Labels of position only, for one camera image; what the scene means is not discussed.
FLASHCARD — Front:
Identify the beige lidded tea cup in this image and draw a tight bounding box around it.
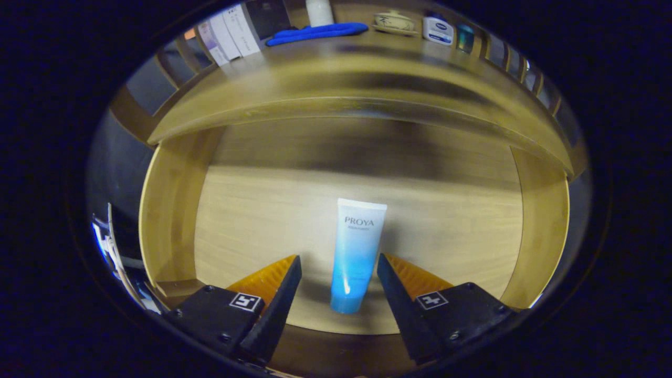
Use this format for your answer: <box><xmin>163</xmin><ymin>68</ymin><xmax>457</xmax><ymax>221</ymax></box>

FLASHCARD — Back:
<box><xmin>374</xmin><ymin>9</ymin><xmax>416</xmax><ymax>31</ymax></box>

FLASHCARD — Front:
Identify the white pump bottle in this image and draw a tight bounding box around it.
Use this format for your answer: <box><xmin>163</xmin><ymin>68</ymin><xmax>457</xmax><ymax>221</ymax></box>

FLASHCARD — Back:
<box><xmin>306</xmin><ymin>0</ymin><xmax>335</xmax><ymax>28</ymax></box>

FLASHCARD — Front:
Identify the slim teal bottle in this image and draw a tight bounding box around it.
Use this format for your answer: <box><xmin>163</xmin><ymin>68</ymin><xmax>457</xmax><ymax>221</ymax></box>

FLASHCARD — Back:
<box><xmin>456</xmin><ymin>24</ymin><xmax>476</xmax><ymax>54</ymax></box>

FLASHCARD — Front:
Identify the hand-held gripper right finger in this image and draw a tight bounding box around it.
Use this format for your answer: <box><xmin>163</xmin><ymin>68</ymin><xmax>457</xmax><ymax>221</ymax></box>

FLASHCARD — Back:
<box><xmin>376</xmin><ymin>253</ymin><xmax>520</xmax><ymax>365</ymax></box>

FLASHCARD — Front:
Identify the wooden countertop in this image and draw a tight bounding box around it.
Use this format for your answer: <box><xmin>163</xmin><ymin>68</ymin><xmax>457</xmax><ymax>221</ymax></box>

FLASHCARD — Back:
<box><xmin>147</xmin><ymin>31</ymin><xmax>575</xmax><ymax>176</ymax></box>

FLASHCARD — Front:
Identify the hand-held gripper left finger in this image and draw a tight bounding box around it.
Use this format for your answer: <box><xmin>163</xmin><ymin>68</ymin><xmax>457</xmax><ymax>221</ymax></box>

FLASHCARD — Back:
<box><xmin>167</xmin><ymin>255</ymin><xmax>303</xmax><ymax>367</ymax></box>

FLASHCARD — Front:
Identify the pale purple book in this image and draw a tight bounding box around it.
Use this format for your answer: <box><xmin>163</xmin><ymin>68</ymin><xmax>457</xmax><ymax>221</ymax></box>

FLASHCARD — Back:
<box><xmin>197</xmin><ymin>21</ymin><xmax>230</xmax><ymax>66</ymax></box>

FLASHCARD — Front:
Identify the blue and white tube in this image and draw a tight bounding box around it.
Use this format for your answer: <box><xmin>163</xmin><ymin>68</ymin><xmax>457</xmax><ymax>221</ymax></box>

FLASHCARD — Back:
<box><xmin>330</xmin><ymin>198</ymin><xmax>388</xmax><ymax>315</ymax></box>

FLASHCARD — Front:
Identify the blue cloth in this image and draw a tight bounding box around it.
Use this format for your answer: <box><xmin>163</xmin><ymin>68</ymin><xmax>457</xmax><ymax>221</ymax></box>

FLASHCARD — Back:
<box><xmin>265</xmin><ymin>22</ymin><xmax>369</xmax><ymax>47</ymax></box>

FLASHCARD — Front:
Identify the beige saucer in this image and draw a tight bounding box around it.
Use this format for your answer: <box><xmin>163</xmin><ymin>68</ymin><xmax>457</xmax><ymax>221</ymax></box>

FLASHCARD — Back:
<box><xmin>373</xmin><ymin>24</ymin><xmax>421</xmax><ymax>37</ymax></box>

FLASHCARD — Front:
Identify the wooden drawer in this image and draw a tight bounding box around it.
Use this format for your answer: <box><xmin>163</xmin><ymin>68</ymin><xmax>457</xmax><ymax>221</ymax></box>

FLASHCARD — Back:
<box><xmin>138</xmin><ymin>118</ymin><xmax>572</xmax><ymax>377</ymax></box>

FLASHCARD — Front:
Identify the white lotion bottle blue cap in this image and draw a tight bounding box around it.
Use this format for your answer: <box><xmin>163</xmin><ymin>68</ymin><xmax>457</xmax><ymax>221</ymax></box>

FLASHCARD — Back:
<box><xmin>423</xmin><ymin>13</ymin><xmax>455</xmax><ymax>46</ymax></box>

